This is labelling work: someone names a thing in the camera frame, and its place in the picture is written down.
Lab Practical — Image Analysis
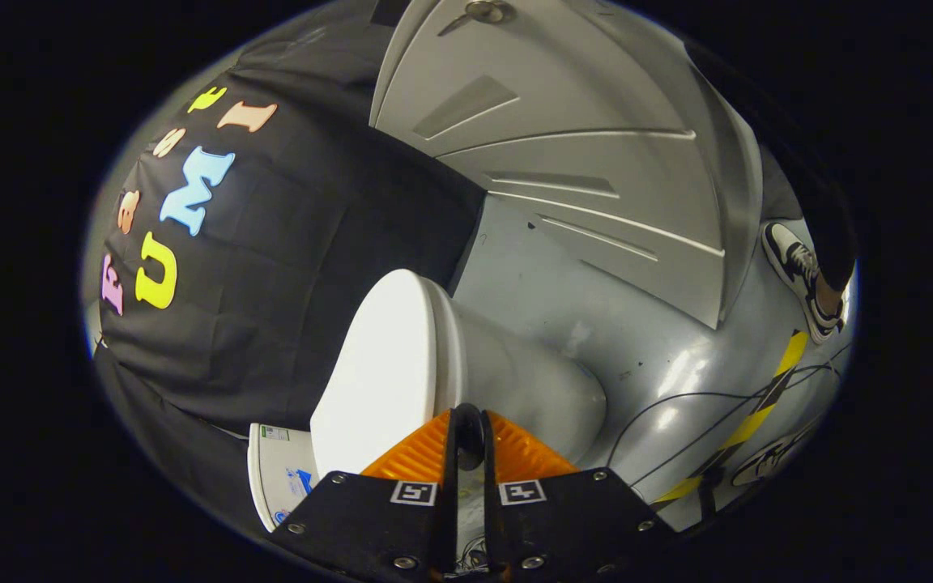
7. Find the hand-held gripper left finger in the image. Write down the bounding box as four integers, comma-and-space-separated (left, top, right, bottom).
268, 405, 462, 581

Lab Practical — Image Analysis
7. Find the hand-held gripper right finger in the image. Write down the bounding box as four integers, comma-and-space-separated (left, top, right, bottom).
479, 405, 679, 581

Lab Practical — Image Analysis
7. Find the white toilet tank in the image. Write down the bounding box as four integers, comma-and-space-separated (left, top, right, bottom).
247, 422, 323, 534

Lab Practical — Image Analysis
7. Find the black white sneaker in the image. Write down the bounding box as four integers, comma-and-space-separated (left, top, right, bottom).
731, 428, 822, 487
761, 222, 845, 346

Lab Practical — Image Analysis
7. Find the yellow black floor tape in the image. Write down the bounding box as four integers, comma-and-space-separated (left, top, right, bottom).
651, 330, 810, 508

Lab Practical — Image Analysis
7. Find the black backdrop cloth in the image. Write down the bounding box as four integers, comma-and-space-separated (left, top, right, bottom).
94, 0, 488, 519

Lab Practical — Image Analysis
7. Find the grey cabinet with white top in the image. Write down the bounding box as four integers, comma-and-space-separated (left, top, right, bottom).
369, 0, 765, 330

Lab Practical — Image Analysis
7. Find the person's black trouser leg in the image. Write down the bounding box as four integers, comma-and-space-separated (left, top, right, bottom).
786, 154, 858, 293

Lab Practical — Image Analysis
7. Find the black floor cable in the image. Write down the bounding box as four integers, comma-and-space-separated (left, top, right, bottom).
604, 340, 850, 488

